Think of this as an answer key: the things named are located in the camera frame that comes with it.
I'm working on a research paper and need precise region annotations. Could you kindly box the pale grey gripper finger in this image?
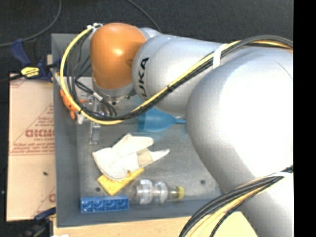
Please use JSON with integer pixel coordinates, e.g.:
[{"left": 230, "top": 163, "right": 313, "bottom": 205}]
[
  {"left": 95, "top": 121, "right": 102, "bottom": 144},
  {"left": 89, "top": 121, "right": 96, "bottom": 145}
]

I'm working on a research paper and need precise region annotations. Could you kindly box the white work glove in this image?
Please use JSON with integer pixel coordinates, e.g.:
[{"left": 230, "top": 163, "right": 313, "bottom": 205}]
[{"left": 92, "top": 133, "right": 171, "bottom": 181}]

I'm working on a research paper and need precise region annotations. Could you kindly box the orange segmented toy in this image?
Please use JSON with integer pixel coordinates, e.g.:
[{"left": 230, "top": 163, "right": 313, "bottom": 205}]
[{"left": 59, "top": 88, "right": 77, "bottom": 120}]

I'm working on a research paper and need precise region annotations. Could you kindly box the blue plastic funnel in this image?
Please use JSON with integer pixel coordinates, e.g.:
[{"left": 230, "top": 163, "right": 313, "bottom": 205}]
[{"left": 136, "top": 107, "right": 187, "bottom": 133}]

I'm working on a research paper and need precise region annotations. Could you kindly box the yellow flat block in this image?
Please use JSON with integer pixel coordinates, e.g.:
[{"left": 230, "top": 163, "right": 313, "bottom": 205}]
[{"left": 97, "top": 167, "right": 145, "bottom": 197}]

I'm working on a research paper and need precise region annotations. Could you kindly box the brown cardboard board red print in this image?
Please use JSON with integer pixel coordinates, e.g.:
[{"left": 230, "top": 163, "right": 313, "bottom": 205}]
[{"left": 5, "top": 72, "right": 57, "bottom": 222}]

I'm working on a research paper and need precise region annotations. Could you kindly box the blue toy brick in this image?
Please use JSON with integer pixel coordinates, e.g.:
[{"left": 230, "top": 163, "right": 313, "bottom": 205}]
[{"left": 79, "top": 195, "right": 130, "bottom": 214}]

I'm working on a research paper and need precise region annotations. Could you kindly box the grey metal bin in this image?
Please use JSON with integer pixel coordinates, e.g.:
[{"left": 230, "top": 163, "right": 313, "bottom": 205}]
[{"left": 51, "top": 33, "right": 223, "bottom": 227}]

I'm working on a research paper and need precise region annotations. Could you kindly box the clear plastic bottle yellow cap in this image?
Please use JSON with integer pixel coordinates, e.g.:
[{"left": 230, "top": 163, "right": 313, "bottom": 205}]
[{"left": 128, "top": 179, "right": 186, "bottom": 205}]

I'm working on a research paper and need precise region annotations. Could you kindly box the black cylinder on white bracket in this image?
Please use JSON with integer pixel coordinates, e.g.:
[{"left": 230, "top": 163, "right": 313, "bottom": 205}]
[{"left": 76, "top": 111, "right": 87, "bottom": 125}]

